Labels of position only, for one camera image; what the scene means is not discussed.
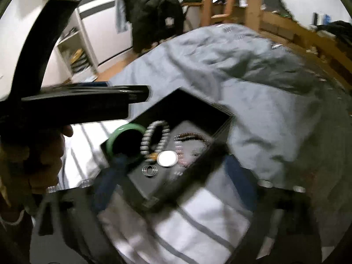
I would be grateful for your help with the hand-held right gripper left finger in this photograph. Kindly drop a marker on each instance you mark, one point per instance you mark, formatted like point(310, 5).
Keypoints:
point(110, 178)

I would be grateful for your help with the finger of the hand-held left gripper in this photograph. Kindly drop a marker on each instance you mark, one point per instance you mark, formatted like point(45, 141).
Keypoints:
point(121, 92)
point(82, 108)

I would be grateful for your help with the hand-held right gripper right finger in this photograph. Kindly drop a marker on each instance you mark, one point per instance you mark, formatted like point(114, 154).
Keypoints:
point(240, 181)

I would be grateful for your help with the green jade bangle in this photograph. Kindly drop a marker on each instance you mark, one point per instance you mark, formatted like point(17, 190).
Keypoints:
point(117, 139)

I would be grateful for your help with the black jewelry box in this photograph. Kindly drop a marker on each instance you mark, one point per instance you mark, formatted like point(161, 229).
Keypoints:
point(178, 107)

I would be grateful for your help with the person's left hand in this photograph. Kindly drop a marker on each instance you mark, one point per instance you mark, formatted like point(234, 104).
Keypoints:
point(41, 159)

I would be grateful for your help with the white open shelf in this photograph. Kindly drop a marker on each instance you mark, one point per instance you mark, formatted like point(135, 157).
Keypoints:
point(74, 52)

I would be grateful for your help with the silver rings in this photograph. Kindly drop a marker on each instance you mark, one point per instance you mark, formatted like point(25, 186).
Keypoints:
point(150, 170)

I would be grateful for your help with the round silver disc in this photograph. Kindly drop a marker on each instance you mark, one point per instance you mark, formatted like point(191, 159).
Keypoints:
point(167, 158)

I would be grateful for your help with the white wardrobe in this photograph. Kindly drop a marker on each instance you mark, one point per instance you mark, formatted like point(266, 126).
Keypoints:
point(99, 24)

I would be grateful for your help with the light blue garment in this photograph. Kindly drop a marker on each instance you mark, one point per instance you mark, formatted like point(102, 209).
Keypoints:
point(121, 16)

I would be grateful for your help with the dark hanging jacket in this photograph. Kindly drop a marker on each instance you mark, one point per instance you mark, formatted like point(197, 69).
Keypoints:
point(151, 13)

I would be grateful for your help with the grey-blue blanket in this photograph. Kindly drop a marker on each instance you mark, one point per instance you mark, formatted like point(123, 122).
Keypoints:
point(247, 88)

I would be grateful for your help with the wooden ladder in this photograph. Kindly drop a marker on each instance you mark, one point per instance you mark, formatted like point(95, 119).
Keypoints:
point(220, 2)

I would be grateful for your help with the wooden bed frame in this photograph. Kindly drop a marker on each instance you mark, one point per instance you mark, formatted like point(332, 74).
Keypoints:
point(302, 38)

